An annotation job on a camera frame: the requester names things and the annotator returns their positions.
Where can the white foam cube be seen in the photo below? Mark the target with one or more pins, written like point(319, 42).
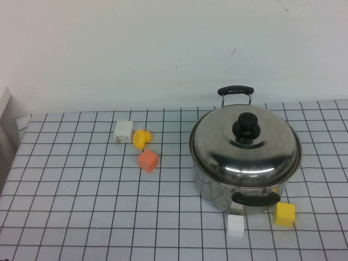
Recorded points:
point(235, 225)

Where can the yellow rubber duck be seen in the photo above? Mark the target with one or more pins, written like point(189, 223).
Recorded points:
point(140, 138)

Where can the stainless steel lid black knob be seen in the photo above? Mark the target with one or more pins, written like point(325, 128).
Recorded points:
point(244, 163)

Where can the yellow foam cube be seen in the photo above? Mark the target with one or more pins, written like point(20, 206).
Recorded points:
point(284, 214)

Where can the white power adapter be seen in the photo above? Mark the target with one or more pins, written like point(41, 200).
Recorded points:
point(123, 131)

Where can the white cabinet panel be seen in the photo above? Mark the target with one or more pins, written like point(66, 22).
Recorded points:
point(5, 122)

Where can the white black grid tablecloth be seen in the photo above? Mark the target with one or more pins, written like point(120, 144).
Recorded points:
point(108, 217)

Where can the orange foam cube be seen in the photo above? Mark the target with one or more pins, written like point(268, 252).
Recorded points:
point(148, 161)

